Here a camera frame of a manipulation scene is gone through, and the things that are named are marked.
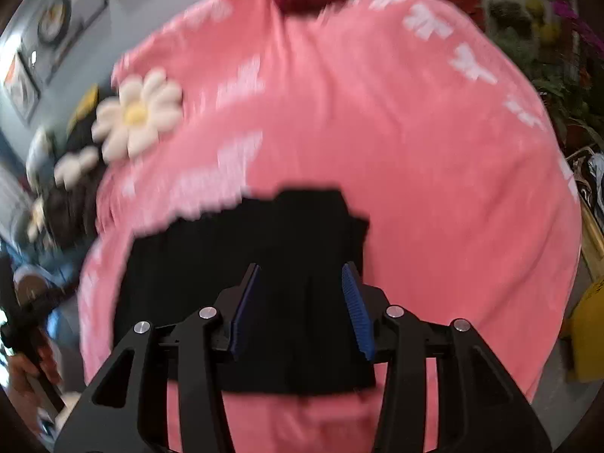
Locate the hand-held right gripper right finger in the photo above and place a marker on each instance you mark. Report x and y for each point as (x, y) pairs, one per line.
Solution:
(358, 311)

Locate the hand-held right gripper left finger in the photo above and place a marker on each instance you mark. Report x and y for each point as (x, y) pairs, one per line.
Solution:
(245, 311)

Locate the black shirt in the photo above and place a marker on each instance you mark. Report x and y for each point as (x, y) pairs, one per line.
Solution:
(292, 236)

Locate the person's left hand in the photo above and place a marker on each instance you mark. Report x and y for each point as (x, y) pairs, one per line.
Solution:
(21, 377)

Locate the blue cloth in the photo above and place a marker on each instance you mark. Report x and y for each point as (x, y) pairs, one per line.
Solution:
(47, 269)

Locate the brown puffer jacket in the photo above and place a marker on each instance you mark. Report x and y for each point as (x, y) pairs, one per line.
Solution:
(71, 212)

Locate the pink printed blanket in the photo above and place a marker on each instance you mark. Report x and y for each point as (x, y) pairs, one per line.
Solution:
(424, 174)

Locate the black and yellow cushion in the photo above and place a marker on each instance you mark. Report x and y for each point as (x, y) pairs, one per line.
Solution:
(82, 118)

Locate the large white daisy cushion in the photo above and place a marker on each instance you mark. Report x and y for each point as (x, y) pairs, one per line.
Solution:
(137, 113)

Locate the yellow object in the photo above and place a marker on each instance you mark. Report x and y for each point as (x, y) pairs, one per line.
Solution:
(587, 335)

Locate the small framed picture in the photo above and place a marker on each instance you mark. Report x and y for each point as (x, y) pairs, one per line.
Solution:
(21, 87)

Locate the green potted plant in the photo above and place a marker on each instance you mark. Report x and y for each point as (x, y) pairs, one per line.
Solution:
(552, 85)

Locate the framed plate picture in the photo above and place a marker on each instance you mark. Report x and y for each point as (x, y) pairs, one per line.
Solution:
(61, 19)

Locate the purple orchid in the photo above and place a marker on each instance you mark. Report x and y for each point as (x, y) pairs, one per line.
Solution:
(573, 19)

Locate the golden frame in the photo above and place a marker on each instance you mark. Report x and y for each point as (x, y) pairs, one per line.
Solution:
(592, 240)

